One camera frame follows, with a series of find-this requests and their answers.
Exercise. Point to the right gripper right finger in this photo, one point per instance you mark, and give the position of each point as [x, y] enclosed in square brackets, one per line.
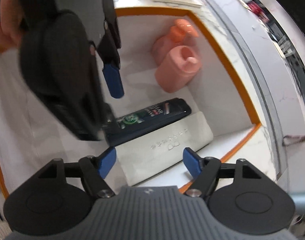
[204, 172]

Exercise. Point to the orange-rimmed white storage box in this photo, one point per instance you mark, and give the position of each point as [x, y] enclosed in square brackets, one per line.
[30, 136]

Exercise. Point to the dark Clear shampoo bottle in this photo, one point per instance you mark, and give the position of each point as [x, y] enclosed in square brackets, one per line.
[149, 119]

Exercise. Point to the pink cylindrical container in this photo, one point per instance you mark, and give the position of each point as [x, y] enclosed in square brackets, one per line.
[179, 66]

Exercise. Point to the white glasses case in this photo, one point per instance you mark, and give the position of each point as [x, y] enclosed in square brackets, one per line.
[151, 154]

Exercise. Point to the person's hand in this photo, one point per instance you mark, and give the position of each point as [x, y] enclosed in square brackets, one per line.
[11, 15]

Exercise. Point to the pink pump bottle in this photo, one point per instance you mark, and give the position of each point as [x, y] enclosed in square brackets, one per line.
[182, 33]

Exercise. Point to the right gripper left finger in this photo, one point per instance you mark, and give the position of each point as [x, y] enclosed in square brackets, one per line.
[95, 170]

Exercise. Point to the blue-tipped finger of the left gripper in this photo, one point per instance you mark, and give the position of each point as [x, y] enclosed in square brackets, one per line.
[108, 50]

